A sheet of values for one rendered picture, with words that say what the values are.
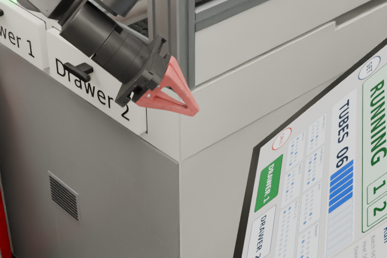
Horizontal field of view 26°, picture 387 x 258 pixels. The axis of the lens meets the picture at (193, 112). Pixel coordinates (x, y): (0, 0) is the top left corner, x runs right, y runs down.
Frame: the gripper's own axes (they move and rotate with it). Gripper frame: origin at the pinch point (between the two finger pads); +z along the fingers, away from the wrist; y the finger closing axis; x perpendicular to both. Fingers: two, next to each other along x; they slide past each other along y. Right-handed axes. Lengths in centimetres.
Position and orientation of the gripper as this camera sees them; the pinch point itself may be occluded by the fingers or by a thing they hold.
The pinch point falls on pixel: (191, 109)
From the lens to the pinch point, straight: 110.1
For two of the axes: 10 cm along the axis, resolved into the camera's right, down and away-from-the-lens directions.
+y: 1.6, -5.5, 8.2
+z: 7.6, 5.9, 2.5
